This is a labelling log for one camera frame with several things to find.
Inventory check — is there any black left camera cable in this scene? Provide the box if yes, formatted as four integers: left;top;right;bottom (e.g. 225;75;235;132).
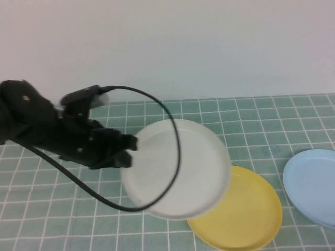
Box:
30;85;182;211

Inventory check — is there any yellow round plate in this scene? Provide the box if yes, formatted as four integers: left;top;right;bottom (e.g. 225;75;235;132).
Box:
187;165;283;251

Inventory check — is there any light blue round plate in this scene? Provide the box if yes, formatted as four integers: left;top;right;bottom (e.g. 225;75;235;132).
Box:
282;149;335;227

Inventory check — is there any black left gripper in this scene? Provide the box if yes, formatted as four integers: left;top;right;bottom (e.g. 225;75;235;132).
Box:
32;116;139;170

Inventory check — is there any green checkered tablecloth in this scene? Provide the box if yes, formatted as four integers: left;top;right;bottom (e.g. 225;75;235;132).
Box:
0;94;335;251

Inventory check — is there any white round plate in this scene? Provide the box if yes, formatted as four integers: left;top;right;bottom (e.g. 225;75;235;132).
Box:
120;119;231;220

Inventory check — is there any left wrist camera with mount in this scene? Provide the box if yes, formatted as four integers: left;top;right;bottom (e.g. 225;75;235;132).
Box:
59;85;111;126

